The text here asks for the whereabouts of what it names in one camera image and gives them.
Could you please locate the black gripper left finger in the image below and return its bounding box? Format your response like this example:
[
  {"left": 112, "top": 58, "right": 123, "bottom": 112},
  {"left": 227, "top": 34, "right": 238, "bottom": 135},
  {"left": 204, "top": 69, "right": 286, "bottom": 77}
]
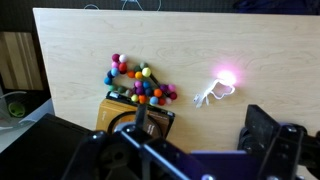
[{"left": 63, "top": 103, "right": 201, "bottom": 180}]

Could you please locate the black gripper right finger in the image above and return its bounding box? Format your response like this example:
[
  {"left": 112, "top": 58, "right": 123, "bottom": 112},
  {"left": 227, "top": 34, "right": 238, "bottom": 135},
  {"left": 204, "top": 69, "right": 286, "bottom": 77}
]
[{"left": 237, "top": 104, "right": 320, "bottom": 180}]

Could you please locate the white strap with light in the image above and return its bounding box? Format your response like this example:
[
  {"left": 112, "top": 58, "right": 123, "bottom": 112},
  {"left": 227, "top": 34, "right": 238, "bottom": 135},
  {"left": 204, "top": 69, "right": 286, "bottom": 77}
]
[{"left": 193, "top": 70, "right": 238, "bottom": 109}]

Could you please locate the green round object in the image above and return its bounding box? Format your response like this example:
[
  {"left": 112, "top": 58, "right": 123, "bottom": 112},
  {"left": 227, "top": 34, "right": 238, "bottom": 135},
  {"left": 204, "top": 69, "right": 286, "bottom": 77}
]
[{"left": 8, "top": 100, "right": 27, "bottom": 118}]

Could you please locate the black computer monitor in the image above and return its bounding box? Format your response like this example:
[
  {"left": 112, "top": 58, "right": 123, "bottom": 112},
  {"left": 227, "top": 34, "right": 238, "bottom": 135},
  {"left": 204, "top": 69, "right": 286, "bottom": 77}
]
[{"left": 0, "top": 113, "right": 98, "bottom": 180}]

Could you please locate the colourful felt ball trivet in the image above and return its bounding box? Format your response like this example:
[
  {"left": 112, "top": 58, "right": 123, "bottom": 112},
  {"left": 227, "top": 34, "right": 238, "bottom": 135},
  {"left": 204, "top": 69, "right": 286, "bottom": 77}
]
[{"left": 103, "top": 53, "right": 178, "bottom": 107}]

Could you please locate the blue fabric item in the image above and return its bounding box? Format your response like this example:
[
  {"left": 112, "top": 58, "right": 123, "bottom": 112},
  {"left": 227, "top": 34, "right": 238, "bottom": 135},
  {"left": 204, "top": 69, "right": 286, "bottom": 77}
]
[{"left": 233, "top": 0, "right": 320, "bottom": 15}]

